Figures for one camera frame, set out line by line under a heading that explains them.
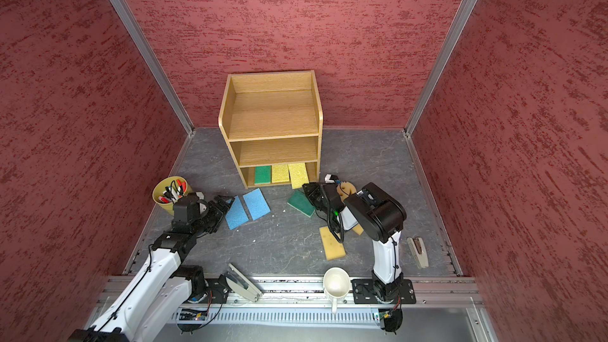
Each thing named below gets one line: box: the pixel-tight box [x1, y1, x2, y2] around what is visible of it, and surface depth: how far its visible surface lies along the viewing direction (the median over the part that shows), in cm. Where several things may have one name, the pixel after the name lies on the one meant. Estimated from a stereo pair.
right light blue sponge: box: [242, 187, 272, 221], surface depth 94 cm
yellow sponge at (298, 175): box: [288, 162, 310, 190], surface depth 102 cm
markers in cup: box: [158, 178, 187, 204], surface depth 88 cm
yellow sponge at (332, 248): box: [319, 225, 346, 262], surface depth 83 cm
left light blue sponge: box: [224, 195, 250, 231], surface depth 90 cm
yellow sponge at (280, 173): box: [271, 164, 290, 183], surface depth 102 cm
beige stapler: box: [406, 235, 429, 269], surface depth 82 cm
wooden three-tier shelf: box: [218, 70, 323, 190], surface depth 87 cm
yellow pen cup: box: [152, 175, 194, 216], surface depth 86 cm
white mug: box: [323, 266, 351, 315], surface depth 71 cm
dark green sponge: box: [286, 189, 316, 218], surface depth 95 cm
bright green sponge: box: [254, 165, 272, 185], surface depth 102 cm
